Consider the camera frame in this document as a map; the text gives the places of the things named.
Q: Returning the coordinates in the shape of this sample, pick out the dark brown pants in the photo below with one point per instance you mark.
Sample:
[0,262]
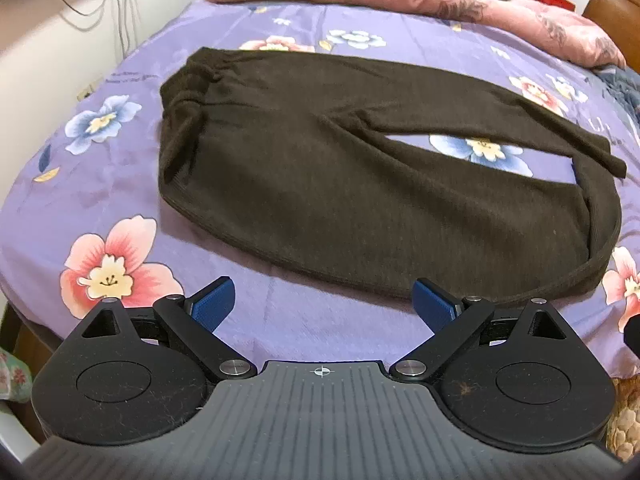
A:
[325,185]

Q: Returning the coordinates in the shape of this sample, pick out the blue-grey cloth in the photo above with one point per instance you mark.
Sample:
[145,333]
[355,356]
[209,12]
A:
[622,87]

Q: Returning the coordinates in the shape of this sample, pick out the floral cloth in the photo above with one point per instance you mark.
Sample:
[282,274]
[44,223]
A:
[12,375]

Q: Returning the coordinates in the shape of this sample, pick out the white wall socket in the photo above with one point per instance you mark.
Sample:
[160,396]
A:
[86,91]

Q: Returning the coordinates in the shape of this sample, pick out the pebble pattern mat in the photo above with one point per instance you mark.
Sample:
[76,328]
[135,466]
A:
[625,420]

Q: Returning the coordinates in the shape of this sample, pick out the purple floral bedsheet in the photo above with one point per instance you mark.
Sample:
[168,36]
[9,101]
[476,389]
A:
[125,185]

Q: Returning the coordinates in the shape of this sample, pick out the wooden headboard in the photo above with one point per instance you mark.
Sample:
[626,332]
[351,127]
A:
[615,15]

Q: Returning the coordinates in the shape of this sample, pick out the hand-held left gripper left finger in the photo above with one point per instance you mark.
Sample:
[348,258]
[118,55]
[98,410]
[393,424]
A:
[215,301]

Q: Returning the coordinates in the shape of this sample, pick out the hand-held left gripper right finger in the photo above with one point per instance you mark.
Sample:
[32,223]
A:
[433,303]

